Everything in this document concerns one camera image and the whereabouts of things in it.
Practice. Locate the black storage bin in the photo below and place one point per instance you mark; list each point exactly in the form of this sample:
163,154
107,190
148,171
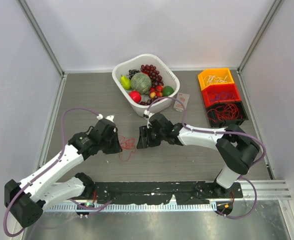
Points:
226,113

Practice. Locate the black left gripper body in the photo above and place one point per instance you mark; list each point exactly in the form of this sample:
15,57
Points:
110,145

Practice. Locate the white plastic basket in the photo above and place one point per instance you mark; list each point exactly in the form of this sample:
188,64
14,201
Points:
169,79

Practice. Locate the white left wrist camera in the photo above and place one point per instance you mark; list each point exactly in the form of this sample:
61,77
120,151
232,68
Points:
106,123

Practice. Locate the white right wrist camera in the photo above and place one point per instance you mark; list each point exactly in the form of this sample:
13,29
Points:
147,115

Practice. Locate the dark purple grape bunch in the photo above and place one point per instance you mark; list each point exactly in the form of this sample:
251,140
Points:
132,72

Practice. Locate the red yellow cherries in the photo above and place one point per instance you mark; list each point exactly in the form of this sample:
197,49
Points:
156,92

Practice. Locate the red storage bin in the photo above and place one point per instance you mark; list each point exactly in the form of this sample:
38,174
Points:
220,94

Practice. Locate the yellow storage bin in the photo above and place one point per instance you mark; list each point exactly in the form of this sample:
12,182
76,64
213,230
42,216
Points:
214,76

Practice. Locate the red grape bunch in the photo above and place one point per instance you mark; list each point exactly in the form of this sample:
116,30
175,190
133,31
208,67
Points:
153,73

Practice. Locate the green melon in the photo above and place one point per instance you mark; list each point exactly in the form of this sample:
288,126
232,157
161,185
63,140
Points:
141,83

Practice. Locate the red apple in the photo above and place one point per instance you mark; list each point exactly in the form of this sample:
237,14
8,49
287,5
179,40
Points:
135,96

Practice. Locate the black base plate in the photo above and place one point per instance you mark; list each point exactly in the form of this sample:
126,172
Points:
161,192

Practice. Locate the aluminium rail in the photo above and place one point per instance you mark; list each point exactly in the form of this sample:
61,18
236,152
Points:
274,190

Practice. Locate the green lime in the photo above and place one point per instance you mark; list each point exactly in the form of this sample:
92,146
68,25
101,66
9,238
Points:
167,91

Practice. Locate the green pear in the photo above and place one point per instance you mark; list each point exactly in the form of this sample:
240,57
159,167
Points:
125,82

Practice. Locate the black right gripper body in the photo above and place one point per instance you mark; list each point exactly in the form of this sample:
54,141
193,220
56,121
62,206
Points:
155,136

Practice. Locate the white red card box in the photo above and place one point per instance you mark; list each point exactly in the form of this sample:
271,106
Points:
182,102

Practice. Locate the dark red grapes front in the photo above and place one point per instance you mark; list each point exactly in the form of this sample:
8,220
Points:
148,102

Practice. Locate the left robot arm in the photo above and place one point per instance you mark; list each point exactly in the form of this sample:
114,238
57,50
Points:
27,199

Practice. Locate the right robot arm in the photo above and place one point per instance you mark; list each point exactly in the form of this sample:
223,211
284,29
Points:
237,149

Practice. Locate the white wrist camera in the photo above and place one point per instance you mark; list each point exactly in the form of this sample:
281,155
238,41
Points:
106,123
147,115

